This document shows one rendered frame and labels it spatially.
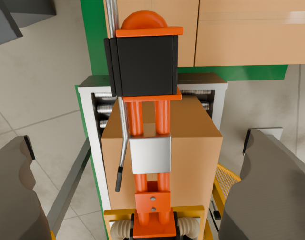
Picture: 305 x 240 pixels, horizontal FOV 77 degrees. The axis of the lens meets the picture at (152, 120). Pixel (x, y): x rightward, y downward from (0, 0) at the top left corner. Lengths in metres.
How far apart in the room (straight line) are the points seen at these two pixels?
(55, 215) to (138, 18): 1.02
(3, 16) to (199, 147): 0.78
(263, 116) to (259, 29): 1.03
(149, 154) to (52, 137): 1.69
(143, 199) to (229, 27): 0.83
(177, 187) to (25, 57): 1.41
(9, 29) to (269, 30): 1.03
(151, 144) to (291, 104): 1.80
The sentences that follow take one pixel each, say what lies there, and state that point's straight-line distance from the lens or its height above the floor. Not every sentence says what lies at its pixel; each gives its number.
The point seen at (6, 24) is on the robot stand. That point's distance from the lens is 0.86.
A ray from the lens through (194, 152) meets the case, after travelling 0.68.
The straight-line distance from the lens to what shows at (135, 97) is 0.24.
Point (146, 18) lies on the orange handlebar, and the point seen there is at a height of 1.24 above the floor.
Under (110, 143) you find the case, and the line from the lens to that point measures 0.65.
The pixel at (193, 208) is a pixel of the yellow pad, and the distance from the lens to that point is 0.61.
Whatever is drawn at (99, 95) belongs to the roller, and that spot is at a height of 0.55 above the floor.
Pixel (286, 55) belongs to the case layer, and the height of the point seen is 0.54.
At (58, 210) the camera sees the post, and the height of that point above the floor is 0.83.
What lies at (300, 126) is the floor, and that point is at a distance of 2.19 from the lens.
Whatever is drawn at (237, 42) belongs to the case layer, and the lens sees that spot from 1.02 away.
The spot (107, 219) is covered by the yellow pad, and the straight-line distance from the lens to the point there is 0.63.
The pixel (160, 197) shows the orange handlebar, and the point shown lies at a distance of 0.36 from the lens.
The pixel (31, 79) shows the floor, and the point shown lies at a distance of 1.77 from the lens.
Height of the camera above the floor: 1.48
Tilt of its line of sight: 63 degrees down
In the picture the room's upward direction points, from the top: 177 degrees clockwise
